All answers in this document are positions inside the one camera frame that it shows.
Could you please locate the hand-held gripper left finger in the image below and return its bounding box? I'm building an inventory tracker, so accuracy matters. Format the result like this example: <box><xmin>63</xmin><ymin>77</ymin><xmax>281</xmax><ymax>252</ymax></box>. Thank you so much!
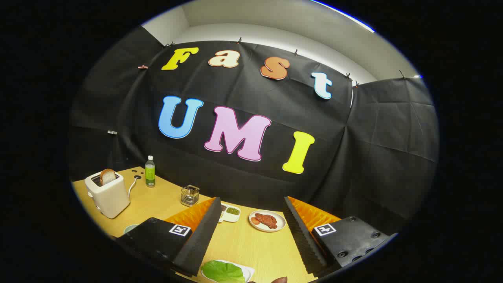
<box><xmin>114</xmin><ymin>197</ymin><xmax>222</xmax><ymax>277</ymax></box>

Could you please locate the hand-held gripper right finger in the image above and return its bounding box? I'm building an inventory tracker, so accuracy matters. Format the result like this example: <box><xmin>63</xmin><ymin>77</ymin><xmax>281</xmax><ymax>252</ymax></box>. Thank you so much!
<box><xmin>283</xmin><ymin>196</ymin><xmax>398</xmax><ymax>275</ymax></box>

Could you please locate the green lettuce leaf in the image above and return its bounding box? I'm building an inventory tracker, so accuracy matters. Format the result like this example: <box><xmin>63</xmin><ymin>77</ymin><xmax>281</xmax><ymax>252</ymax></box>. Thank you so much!
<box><xmin>201</xmin><ymin>260</ymin><xmax>246</xmax><ymax>283</ymax></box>

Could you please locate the white bread slice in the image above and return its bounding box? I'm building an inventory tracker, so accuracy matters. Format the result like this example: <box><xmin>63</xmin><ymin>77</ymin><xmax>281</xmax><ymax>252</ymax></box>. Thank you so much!
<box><xmin>99</xmin><ymin>169</ymin><xmax>117</xmax><ymax>186</ymax></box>

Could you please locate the round white plate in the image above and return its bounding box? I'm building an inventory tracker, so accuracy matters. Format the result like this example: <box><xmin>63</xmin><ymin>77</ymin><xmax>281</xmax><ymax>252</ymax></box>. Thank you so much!
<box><xmin>249</xmin><ymin>210</ymin><xmax>286</xmax><ymax>233</ymax></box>

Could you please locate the divided white dish with beans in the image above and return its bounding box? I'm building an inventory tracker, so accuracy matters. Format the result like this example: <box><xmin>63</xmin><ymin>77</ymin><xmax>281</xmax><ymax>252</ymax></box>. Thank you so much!
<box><xmin>218</xmin><ymin>203</ymin><xmax>241</xmax><ymax>223</ymax></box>

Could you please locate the brown meat piece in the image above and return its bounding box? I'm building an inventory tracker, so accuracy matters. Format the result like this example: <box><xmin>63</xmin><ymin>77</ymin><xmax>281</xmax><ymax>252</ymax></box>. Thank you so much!
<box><xmin>255</xmin><ymin>213</ymin><xmax>278</xmax><ymax>229</ymax></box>

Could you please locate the square white plate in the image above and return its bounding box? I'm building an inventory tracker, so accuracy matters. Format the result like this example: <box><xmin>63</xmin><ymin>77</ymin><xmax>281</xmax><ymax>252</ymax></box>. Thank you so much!
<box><xmin>201</xmin><ymin>259</ymin><xmax>255</xmax><ymax>283</ymax></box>

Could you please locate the black backdrop cloth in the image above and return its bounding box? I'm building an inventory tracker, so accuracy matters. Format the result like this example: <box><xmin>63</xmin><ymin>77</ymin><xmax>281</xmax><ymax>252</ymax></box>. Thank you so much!
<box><xmin>69</xmin><ymin>26</ymin><xmax>440</xmax><ymax>236</ymax></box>

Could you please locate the green label water bottle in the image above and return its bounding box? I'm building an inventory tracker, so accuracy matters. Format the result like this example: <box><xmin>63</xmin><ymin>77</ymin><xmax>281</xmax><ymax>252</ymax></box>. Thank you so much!
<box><xmin>145</xmin><ymin>155</ymin><xmax>156</xmax><ymax>188</ymax></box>

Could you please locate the white toaster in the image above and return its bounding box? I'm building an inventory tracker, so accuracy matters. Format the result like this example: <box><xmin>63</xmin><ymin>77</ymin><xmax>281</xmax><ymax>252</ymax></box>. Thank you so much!
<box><xmin>84</xmin><ymin>171</ymin><xmax>130</xmax><ymax>219</ymax></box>

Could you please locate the metal wire utensil holder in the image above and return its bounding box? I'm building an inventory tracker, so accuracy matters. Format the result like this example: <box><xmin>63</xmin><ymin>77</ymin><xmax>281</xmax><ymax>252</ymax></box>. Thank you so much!
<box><xmin>181</xmin><ymin>185</ymin><xmax>200</xmax><ymax>207</ymax></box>

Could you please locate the white toaster cable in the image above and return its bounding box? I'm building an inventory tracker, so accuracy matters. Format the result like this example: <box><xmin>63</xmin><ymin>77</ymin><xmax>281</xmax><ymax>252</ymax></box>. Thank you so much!
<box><xmin>128</xmin><ymin>176</ymin><xmax>142</xmax><ymax>198</ymax></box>

